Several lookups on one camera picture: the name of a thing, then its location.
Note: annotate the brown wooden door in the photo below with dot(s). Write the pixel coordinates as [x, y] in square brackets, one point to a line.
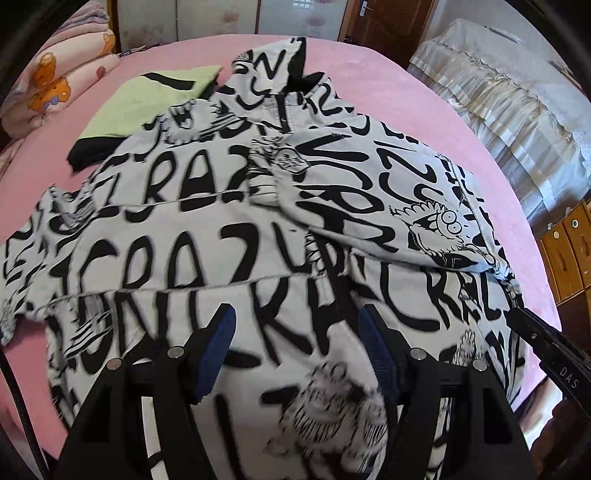
[392, 27]

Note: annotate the black and white printed hoodie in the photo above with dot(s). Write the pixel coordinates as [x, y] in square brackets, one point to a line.
[231, 230]

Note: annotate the green and black garment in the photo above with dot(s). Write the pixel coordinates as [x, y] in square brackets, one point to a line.
[138, 106]

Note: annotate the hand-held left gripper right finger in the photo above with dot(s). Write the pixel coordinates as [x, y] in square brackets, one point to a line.
[376, 353]

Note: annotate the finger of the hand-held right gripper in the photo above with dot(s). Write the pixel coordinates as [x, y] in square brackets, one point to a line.
[549, 344]

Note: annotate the wooden drawer cabinet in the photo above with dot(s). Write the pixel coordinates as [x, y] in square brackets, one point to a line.
[563, 258]

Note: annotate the white sliding door wardrobe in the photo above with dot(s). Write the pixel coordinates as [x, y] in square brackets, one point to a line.
[207, 18]

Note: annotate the white ruffled covered furniture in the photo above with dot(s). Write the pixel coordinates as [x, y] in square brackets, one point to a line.
[498, 92]

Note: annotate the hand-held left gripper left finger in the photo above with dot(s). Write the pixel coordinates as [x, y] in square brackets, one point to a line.
[216, 353]

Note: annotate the folded bear print blanket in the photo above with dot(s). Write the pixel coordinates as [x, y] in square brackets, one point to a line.
[55, 78]

